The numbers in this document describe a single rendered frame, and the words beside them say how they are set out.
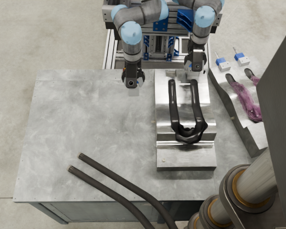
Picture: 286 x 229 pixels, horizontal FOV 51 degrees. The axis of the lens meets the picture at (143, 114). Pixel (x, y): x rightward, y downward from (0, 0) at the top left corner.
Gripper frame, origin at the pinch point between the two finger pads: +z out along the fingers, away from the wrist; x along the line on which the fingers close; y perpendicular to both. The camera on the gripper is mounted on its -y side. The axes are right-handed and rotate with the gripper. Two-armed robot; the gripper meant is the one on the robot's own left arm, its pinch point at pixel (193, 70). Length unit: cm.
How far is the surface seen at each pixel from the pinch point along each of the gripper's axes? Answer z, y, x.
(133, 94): -1.0, -14.5, 29.2
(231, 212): -61, -79, 8
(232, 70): 5.5, 3.6, -21.6
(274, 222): -62, -81, 1
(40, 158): 11, -42, 72
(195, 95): 3.1, -12.6, -0.5
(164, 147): 5.1, -38.8, 15.3
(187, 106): 2.4, -19.4, 3.8
